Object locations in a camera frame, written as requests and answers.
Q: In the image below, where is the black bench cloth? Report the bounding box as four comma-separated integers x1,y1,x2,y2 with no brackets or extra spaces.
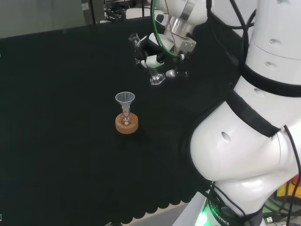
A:
0,16,250,225

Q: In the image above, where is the yellow stop button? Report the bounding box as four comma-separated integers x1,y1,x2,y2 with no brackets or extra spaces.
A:
275,173,301,201

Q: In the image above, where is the clear plastic funnel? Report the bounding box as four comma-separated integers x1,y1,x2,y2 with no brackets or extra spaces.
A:
114,92,136,116

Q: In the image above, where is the black cable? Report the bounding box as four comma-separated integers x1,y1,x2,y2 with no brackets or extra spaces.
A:
283,125,301,226

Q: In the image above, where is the round-bottom glass flask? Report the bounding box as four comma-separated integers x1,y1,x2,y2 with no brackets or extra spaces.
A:
119,107,133,127

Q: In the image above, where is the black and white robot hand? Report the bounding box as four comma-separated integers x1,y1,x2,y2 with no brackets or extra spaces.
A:
140,32,197,80

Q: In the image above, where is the clear graduated cylinder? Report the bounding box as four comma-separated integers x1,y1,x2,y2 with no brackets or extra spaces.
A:
128,32,166,86

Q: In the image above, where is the cork ring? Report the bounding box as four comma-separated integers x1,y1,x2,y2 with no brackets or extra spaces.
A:
115,112,139,135

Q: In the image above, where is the green cable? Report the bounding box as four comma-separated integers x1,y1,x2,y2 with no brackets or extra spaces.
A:
151,0,182,58

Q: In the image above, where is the grey background equipment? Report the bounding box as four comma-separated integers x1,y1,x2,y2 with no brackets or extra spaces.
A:
80,0,152,24

